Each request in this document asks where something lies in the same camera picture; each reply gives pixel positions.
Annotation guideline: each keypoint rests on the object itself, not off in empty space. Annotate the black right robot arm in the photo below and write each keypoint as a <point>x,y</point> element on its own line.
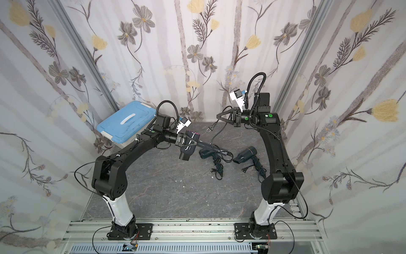
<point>283,182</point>

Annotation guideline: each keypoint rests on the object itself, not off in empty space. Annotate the blue lid storage box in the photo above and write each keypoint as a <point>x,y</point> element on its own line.
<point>124,125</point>

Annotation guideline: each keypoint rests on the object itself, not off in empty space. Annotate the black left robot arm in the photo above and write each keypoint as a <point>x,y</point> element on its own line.
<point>110,180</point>

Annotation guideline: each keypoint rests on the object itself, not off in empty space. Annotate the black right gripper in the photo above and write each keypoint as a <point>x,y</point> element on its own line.
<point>236,116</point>

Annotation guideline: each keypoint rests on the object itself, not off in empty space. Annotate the black hair dryer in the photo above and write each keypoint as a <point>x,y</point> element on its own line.
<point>193,142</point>

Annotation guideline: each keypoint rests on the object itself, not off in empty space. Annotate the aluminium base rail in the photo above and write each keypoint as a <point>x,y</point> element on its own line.
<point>194,236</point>

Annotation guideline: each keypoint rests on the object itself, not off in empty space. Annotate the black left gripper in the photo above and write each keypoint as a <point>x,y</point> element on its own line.
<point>182,139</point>

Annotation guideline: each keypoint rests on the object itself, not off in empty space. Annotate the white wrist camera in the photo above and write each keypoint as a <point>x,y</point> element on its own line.
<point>239,97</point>
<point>182,123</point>

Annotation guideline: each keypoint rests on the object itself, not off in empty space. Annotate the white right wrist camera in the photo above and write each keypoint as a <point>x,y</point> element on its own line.
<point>239,97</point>

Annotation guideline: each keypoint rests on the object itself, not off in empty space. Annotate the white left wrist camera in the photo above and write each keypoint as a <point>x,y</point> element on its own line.
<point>182,123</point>

